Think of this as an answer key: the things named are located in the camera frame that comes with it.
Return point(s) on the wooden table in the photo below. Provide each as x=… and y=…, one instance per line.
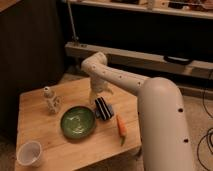
x=36, y=123

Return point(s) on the green ceramic plate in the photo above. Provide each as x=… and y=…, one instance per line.
x=77, y=122

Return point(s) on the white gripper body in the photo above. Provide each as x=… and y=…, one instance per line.
x=96, y=87

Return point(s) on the white ceramic cup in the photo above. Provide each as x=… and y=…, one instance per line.
x=30, y=154

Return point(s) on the long wooden shelf beam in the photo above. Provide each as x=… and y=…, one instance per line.
x=140, y=60

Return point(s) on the black handle on beam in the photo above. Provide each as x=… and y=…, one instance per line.
x=179, y=61

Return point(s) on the upper shelf with clutter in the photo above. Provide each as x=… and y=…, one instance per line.
x=185, y=8

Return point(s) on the orange pepper with green stem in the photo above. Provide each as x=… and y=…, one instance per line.
x=121, y=128

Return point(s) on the small white robot figurine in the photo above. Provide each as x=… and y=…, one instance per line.
x=52, y=99

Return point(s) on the metal pole stand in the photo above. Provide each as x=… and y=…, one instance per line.
x=75, y=38

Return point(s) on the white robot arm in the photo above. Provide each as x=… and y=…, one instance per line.
x=163, y=125

